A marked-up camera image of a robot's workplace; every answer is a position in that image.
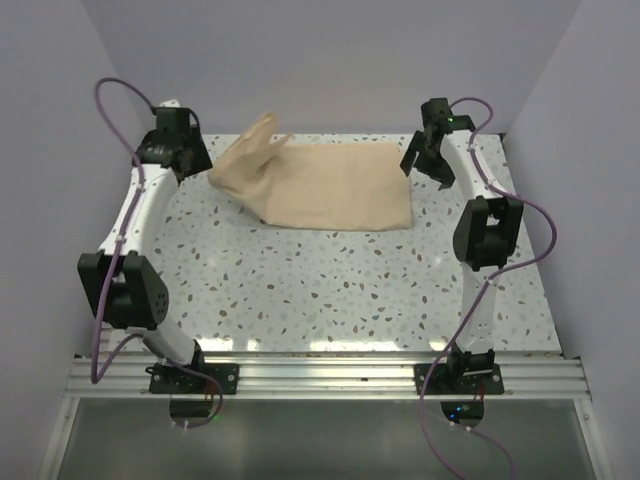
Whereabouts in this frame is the beige cloth wrap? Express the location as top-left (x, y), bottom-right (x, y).
top-left (207, 113), bottom-right (412, 231)

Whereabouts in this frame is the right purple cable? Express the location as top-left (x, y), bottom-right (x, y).
top-left (417, 96), bottom-right (559, 480)

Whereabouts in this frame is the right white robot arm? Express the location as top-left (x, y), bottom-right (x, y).
top-left (400, 98), bottom-right (524, 393)

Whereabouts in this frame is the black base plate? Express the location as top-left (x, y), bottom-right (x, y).
top-left (413, 363), bottom-right (505, 395)
top-left (145, 363), bottom-right (240, 395)

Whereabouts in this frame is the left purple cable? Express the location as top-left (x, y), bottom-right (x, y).
top-left (89, 77), bottom-right (156, 385)

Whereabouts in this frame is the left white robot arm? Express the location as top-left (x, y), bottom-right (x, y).
top-left (77, 100), bottom-right (212, 393)

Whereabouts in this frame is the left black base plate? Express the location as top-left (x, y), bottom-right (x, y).
top-left (145, 363), bottom-right (240, 395)

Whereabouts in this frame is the purple cable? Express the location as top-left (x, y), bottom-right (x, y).
top-left (417, 96), bottom-right (559, 480)
top-left (89, 77), bottom-right (156, 385)

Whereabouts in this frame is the aluminium mounting rail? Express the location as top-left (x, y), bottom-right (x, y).
top-left (64, 352), bottom-right (591, 400)

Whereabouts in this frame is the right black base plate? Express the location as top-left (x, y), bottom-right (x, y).
top-left (413, 363), bottom-right (505, 395)

